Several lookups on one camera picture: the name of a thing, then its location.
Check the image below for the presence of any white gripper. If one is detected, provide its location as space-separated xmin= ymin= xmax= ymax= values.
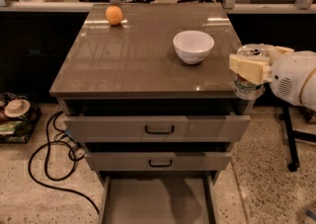
xmin=229 ymin=44 xmax=316 ymax=107

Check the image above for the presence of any orange fruit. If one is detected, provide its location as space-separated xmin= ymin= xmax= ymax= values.
xmin=106 ymin=6 xmax=123 ymax=26

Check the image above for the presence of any box of toys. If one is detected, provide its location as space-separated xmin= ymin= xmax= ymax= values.
xmin=0 ymin=93 xmax=41 ymax=144

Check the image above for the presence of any top grey drawer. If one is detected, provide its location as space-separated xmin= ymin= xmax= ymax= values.
xmin=64 ymin=112 xmax=250 ymax=143

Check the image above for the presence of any bottom grey drawer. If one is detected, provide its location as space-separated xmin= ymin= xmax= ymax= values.
xmin=97 ymin=176 xmax=219 ymax=224

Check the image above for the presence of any grey drawer cabinet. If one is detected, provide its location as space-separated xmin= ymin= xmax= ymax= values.
xmin=48 ymin=2 xmax=266 ymax=224

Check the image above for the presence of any middle grey drawer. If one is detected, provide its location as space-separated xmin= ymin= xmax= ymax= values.
xmin=86 ymin=142 xmax=231 ymax=172

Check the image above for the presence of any beige toy hat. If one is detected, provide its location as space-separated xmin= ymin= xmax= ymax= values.
xmin=4 ymin=99 xmax=31 ymax=117

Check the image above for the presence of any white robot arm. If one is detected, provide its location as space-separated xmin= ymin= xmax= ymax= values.
xmin=229 ymin=43 xmax=316 ymax=112

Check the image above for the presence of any grey drawer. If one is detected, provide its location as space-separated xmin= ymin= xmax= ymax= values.
xmin=64 ymin=112 xmax=250 ymax=143
xmin=97 ymin=176 xmax=219 ymax=224
xmin=86 ymin=142 xmax=231 ymax=172

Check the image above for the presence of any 7up soda can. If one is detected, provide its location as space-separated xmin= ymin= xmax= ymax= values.
xmin=234 ymin=43 xmax=265 ymax=101

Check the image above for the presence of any white ceramic bowl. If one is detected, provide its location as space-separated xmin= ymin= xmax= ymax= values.
xmin=173 ymin=31 xmax=214 ymax=65

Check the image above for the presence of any black stand leg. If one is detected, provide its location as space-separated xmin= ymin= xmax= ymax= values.
xmin=279 ymin=105 xmax=316 ymax=172

